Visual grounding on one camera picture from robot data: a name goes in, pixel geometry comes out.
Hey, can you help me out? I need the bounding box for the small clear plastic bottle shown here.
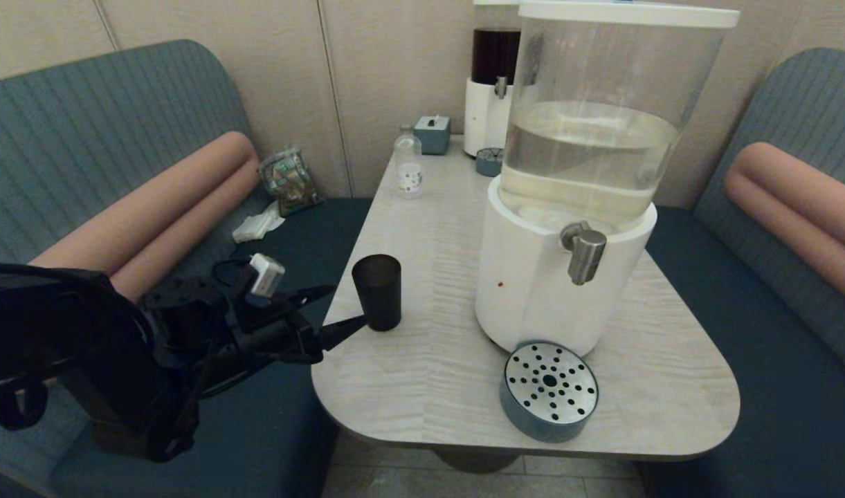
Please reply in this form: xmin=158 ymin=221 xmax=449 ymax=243
xmin=394 ymin=125 xmax=424 ymax=199

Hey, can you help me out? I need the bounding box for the steel water dispenser tap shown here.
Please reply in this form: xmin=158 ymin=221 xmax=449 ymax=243
xmin=560 ymin=221 xmax=608 ymax=286

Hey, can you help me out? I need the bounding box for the dark drink dispenser white base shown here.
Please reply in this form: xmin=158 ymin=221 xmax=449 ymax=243
xmin=464 ymin=0 xmax=527 ymax=158

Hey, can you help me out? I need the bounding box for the grey-blue tissue box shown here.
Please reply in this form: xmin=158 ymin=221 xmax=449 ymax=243
xmin=415 ymin=115 xmax=452 ymax=156

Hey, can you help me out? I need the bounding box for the clear water dispenser white base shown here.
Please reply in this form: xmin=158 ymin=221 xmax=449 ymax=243
xmin=475 ymin=1 xmax=740 ymax=358

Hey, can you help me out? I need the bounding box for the small round drip tray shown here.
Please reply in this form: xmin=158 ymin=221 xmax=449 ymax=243
xmin=475 ymin=148 xmax=507 ymax=178

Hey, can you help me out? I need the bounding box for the large round steel drip tray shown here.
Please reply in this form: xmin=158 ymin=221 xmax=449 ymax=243
xmin=500 ymin=341 xmax=599 ymax=443

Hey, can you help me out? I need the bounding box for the white crumpled tissue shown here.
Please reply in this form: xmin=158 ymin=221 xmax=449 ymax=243
xmin=232 ymin=201 xmax=286 ymax=243

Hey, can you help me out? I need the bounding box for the crumpled snack bag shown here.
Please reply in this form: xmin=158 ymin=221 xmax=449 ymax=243
xmin=257 ymin=147 xmax=323 ymax=217

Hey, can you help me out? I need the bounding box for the black plastic cup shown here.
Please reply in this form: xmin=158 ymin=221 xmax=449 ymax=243
xmin=352 ymin=254 xmax=402 ymax=332

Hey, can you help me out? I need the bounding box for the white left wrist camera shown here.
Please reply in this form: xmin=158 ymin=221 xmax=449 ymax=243
xmin=246 ymin=253 xmax=286 ymax=299

